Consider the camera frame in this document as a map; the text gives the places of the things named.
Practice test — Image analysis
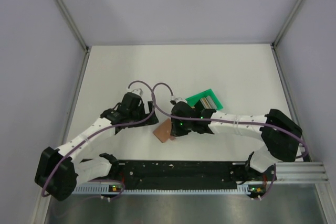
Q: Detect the green plastic card bin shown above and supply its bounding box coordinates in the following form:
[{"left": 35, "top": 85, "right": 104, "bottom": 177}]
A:
[{"left": 185, "top": 89, "right": 223, "bottom": 110}]

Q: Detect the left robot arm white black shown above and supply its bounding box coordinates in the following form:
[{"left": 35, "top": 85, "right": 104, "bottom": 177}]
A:
[{"left": 35, "top": 89, "right": 158, "bottom": 201}]

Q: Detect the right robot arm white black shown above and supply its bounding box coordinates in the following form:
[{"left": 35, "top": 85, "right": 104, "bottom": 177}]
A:
[{"left": 171, "top": 100, "right": 302, "bottom": 180}]

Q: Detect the stack of light cards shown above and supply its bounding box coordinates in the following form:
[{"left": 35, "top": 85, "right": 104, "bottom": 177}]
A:
[{"left": 200, "top": 96, "right": 217, "bottom": 110}]

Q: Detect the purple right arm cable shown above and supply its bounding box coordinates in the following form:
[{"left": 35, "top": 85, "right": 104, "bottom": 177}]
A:
[{"left": 152, "top": 82, "right": 309, "bottom": 201}]

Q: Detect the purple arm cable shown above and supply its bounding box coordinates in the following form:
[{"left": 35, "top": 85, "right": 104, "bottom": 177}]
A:
[
  {"left": 152, "top": 82, "right": 309, "bottom": 201},
  {"left": 41, "top": 80, "right": 157, "bottom": 198}
]

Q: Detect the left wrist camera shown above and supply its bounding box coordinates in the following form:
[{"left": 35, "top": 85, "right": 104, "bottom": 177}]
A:
[{"left": 128, "top": 88, "right": 143, "bottom": 97}]

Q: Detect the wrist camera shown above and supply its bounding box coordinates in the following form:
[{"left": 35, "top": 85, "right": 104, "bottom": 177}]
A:
[
  {"left": 170, "top": 97, "right": 187, "bottom": 105},
  {"left": 128, "top": 88, "right": 143, "bottom": 97}
]

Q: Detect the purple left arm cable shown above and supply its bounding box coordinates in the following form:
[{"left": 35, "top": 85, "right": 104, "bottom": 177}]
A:
[{"left": 41, "top": 80, "right": 157, "bottom": 198}]

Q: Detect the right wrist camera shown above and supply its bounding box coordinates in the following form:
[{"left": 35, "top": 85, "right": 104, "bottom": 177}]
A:
[{"left": 170, "top": 97, "right": 187, "bottom": 105}]

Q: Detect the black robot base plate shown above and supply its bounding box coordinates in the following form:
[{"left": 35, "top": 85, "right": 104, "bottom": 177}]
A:
[{"left": 110, "top": 160, "right": 274, "bottom": 190}]

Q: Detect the grey slotted cable duct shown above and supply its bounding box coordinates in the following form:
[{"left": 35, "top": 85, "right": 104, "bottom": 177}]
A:
[{"left": 72, "top": 184, "right": 263, "bottom": 195}]

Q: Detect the aluminium frame rail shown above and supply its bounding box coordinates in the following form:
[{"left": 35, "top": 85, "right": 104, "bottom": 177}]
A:
[{"left": 275, "top": 162, "right": 329, "bottom": 184}]

